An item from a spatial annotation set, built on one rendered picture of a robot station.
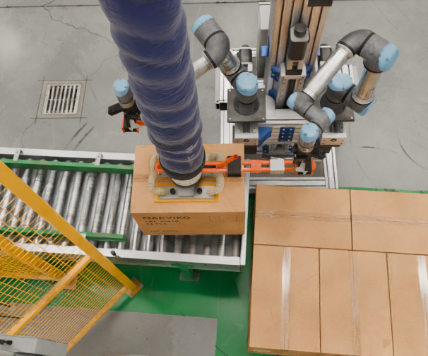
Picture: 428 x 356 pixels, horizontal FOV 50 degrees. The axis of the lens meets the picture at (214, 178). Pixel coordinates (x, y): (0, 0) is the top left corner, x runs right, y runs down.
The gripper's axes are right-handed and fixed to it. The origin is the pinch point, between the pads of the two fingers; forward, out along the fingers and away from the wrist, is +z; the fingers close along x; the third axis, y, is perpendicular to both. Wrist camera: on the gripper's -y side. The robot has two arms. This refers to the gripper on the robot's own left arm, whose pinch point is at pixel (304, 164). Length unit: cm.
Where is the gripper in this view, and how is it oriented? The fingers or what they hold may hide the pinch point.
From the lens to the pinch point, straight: 234.0
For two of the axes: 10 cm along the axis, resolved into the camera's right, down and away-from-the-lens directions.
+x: 0.0, 9.2, -4.0
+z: 0.6, 4.0, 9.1
